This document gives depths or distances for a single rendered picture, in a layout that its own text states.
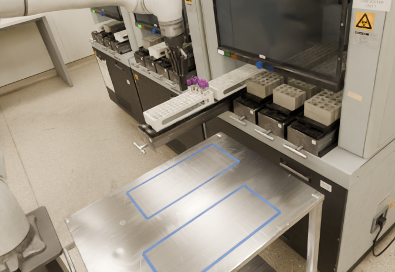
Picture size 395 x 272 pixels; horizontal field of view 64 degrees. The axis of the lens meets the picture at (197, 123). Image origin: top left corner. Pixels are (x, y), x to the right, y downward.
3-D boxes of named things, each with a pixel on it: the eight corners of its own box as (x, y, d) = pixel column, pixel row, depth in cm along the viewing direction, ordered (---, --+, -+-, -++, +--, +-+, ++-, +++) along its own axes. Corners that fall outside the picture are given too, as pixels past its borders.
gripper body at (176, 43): (158, 34, 121) (164, 57, 126) (170, 39, 115) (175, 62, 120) (175, 29, 124) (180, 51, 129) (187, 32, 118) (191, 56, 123)
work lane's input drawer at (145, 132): (255, 81, 166) (254, 66, 162) (275, 89, 156) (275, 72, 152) (131, 144, 136) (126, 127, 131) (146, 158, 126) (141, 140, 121)
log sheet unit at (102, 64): (106, 86, 313) (94, 51, 294) (117, 94, 293) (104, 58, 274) (103, 87, 312) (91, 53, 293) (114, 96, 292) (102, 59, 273)
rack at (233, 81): (252, 73, 160) (251, 61, 157) (267, 78, 153) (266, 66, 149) (205, 96, 147) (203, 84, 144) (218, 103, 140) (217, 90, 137)
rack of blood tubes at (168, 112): (201, 97, 147) (200, 85, 143) (215, 104, 139) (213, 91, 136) (146, 124, 134) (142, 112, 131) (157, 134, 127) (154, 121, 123)
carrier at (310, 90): (314, 100, 126) (314, 87, 123) (310, 103, 125) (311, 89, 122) (291, 92, 135) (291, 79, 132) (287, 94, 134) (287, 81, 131)
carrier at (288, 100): (298, 110, 122) (298, 96, 119) (295, 112, 122) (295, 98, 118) (275, 100, 131) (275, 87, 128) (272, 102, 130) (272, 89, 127)
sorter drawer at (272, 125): (355, 69, 161) (357, 51, 156) (382, 76, 151) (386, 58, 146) (250, 131, 130) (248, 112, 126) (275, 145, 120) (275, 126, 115)
